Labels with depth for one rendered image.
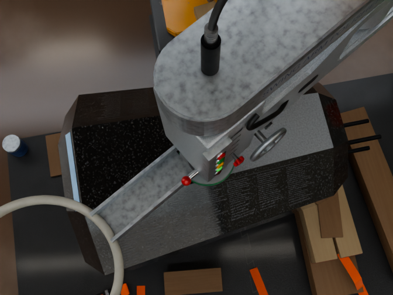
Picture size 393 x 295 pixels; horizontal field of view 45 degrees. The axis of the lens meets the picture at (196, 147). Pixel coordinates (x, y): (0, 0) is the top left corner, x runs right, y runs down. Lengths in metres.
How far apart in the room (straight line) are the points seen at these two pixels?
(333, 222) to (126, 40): 1.64
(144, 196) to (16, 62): 1.78
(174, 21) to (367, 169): 1.33
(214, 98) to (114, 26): 2.14
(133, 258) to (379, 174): 1.44
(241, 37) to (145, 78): 1.88
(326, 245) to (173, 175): 1.14
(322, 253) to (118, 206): 1.24
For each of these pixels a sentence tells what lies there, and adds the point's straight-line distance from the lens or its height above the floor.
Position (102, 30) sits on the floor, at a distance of 3.13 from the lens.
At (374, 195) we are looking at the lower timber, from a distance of 2.75.
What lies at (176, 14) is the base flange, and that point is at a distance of 2.21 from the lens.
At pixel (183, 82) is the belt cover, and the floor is 1.72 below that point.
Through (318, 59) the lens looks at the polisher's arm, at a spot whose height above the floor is 1.44.
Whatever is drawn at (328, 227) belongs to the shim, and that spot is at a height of 0.25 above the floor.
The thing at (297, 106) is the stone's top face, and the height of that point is 0.85.
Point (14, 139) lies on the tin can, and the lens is 2.84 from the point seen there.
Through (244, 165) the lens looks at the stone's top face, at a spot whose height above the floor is 0.85.
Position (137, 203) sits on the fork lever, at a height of 1.10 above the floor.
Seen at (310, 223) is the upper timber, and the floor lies 0.24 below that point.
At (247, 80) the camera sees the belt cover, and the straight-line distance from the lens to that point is 1.05.
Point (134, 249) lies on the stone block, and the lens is 2.03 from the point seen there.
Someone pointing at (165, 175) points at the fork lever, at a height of 1.10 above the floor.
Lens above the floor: 2.68
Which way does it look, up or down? 75 degrees down
